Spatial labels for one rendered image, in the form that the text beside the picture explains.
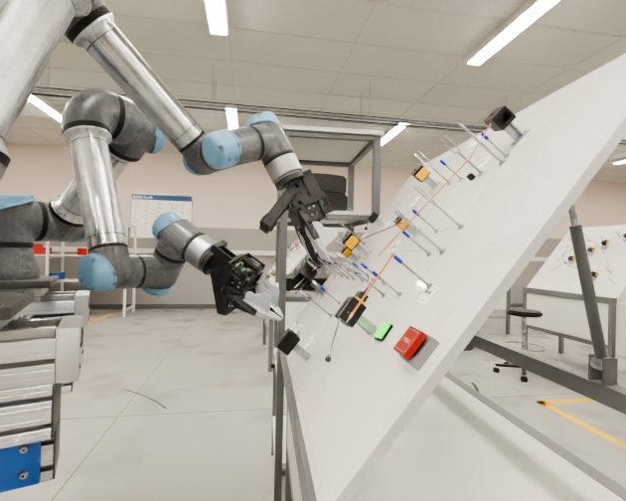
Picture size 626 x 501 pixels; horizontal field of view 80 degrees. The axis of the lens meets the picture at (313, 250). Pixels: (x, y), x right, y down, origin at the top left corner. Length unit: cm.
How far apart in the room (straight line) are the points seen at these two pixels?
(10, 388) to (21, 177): 883
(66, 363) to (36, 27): 51
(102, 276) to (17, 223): 47
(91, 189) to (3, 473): 52
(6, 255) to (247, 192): 733
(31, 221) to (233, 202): 722
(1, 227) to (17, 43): 65
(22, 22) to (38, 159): 876
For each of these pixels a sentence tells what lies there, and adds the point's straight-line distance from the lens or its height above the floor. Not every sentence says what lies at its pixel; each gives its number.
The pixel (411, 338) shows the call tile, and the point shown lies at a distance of 63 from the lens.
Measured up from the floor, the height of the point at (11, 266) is 120.
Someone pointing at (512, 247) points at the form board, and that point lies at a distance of 69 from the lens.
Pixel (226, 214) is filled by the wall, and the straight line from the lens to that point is 833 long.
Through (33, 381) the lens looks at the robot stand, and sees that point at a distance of 77.
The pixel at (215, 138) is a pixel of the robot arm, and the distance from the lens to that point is 79.
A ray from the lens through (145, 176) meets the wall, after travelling 869.
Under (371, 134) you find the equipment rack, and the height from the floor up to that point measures 183.
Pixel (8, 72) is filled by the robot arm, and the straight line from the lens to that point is 69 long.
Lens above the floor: 125
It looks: level
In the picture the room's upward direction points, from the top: 1 degrees clockwise
